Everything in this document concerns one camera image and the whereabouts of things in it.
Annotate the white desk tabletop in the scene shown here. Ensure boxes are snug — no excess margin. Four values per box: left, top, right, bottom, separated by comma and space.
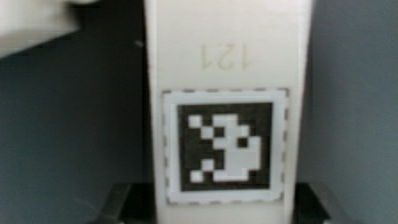
144, 0, 315, 224

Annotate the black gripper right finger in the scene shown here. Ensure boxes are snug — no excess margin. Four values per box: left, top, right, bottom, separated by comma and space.
299, 183, 350, 224

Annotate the white U-shaped fence frame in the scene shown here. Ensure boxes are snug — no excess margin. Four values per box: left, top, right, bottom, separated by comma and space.
0, 0, 100, 58

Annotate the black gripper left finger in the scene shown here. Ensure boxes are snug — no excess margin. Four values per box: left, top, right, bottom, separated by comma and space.
98, 183, 132, 224

